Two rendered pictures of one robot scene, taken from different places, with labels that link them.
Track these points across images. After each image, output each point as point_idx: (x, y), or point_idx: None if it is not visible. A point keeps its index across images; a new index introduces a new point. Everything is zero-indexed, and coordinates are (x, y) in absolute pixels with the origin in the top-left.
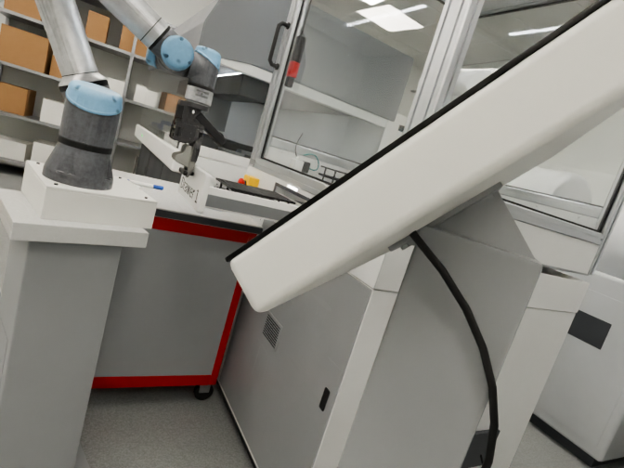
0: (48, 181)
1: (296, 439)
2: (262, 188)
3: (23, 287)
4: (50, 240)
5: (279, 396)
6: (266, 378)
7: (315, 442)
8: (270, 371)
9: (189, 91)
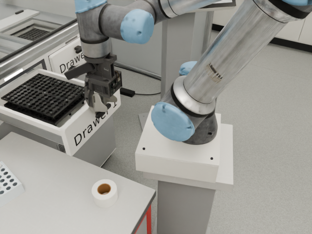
0: (217, 120)
1: (105, 131)
2: (16, 100)
3: None
4: None
5: (89, 143)
6: (78, 156)
7: (111, 116)
8: (78, 150)
9: (109, 42)
